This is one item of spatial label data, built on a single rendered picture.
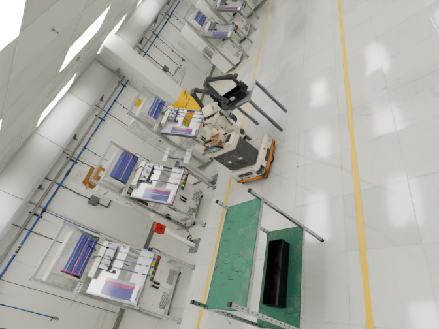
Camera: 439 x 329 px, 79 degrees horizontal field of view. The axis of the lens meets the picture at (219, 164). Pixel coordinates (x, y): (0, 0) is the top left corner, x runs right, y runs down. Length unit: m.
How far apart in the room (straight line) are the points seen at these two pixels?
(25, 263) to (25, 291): 0.42
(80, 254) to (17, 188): 2.06
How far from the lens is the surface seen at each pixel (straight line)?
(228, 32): 8.02
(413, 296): 2.57
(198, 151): 5.42
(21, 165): 5.90
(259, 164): 3.86
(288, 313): 2.59
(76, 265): 4.18
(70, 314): 5.75
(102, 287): 4.17
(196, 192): 5.06
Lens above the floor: 2.39
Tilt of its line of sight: 27 degrees down
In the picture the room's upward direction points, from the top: 55 degrees counter-clockwise
